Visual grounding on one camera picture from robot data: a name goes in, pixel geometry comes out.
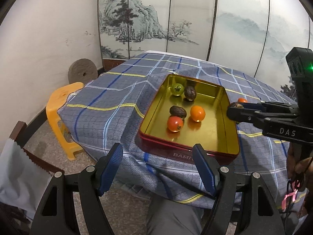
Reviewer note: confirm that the dark walnut in tin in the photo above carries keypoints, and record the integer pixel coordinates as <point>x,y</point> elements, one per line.
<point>190,93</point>

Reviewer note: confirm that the red gold metal tin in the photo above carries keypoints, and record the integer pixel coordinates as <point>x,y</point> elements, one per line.
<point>216,133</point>

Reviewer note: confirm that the dark passion fruit in tin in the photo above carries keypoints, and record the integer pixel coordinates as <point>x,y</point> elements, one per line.
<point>178,111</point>

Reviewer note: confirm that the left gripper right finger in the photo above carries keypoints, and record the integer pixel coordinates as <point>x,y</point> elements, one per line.
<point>258,212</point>

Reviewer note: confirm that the painted folding screen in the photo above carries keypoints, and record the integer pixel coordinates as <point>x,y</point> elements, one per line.
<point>251,36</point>

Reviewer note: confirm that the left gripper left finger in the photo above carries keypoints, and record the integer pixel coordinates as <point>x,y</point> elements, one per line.
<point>56,211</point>

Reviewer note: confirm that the green fruit in tin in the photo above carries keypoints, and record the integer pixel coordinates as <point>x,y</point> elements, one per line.
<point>177,89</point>

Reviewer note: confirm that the round stone millstone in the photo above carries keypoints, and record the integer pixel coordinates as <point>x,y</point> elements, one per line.
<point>82,70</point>

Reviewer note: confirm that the orange tangerine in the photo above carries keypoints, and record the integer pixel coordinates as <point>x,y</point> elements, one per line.
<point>197,113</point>

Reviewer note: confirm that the grey cloth on chair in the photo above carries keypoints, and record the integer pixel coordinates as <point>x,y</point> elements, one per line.
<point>22,182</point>

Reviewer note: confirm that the grey trouser leg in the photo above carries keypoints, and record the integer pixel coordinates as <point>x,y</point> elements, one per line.
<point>169,217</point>

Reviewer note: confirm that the right hand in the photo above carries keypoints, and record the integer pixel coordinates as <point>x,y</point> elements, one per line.
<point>297,167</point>

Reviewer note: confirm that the dark brown passion fruit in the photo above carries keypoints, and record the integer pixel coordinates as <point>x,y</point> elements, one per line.
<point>236,105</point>

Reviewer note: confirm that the orange fruit far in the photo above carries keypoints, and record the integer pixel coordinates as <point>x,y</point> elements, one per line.
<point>242,100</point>

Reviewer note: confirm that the large red tomato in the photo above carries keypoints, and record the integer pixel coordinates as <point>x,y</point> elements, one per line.
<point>175,124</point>

